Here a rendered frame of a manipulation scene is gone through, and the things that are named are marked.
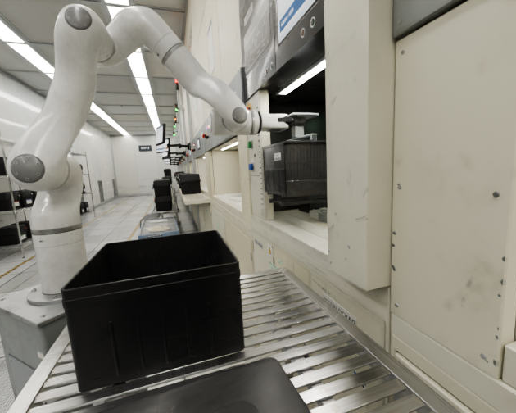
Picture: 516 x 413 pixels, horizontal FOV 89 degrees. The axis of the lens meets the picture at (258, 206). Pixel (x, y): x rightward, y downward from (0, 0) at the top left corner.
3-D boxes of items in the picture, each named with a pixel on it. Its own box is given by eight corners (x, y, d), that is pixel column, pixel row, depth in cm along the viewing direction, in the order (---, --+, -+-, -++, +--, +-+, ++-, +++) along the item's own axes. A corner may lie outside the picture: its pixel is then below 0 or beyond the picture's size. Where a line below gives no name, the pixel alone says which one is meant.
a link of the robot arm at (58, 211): (21, 237, 70) (4, 146, 66) (52, 224, 87) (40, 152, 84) (74, 231, 73) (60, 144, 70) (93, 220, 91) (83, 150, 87)
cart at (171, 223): (144, 253, 364) (140, 220, 357) (182, 247, 382) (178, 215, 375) (139, 279, 274) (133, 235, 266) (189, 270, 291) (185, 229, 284)
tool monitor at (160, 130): (156, 152, 401) (153, 128, 395) (190, 151, 416) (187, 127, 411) (155, 150, 362) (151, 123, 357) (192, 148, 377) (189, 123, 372)
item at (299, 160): (263, 201, 108) (260, 122, 104) (307, 197, 114) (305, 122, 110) (287, 208, 85) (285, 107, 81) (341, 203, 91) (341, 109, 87)
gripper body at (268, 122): (251, 135, 96) (278, 134, 99) (260, 131, 86) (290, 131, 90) (250, 114, 95) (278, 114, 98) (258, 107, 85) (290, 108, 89)
